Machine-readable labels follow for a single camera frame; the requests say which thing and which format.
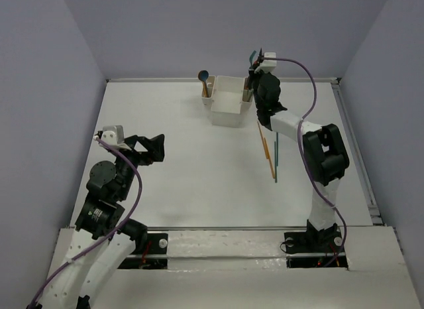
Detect blue spoon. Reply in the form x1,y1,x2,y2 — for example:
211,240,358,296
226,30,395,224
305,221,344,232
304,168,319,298
198,70,210,97

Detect black handled steel knife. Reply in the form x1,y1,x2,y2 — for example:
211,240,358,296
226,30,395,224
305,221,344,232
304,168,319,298
244,49,263,90

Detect orange spoon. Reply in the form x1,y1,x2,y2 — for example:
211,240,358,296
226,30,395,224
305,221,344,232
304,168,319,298
198,70,209,98

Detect long orange chopstick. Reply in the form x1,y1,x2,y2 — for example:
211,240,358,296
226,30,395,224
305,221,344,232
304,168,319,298
257,122,276,180

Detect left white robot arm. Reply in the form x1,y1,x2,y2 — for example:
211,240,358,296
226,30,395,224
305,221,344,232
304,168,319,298
28,125,165,308

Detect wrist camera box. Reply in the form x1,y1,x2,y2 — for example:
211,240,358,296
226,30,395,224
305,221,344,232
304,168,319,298
253,52,277,74
93,125,131,150

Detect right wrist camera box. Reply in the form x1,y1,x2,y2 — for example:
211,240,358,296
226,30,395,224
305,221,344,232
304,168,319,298
253,52,277,74

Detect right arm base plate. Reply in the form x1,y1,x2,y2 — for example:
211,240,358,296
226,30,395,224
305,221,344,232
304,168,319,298
280,231,348,269

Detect teal plastic knife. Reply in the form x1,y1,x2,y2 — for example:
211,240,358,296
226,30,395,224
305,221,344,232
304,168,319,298
248,50,256,66

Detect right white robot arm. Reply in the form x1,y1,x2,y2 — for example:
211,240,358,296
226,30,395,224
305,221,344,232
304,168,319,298
247,69,350,255

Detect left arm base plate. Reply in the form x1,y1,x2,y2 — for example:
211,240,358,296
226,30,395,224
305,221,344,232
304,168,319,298
118,231,168,270

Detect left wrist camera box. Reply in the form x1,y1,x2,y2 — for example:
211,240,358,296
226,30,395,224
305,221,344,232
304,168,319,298
93,125,131,150

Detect long teal chopstick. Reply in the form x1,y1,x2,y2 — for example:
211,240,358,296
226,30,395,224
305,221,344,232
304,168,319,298
274,133,279,183

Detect white utensil caddy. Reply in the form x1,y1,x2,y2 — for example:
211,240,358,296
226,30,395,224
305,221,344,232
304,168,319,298
201,76,253,128

